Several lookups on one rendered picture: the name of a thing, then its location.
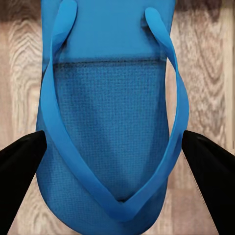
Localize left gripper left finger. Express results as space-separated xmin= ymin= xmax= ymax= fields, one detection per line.
xmin=0 ymin=130 xmax=47 ymax=235

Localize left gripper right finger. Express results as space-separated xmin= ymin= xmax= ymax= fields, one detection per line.
xmin=182 ymin=130 xmax=235 ymax=235

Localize sandal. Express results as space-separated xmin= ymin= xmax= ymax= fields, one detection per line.
xmin=35 ymin=0 xmax=189 ymax=235

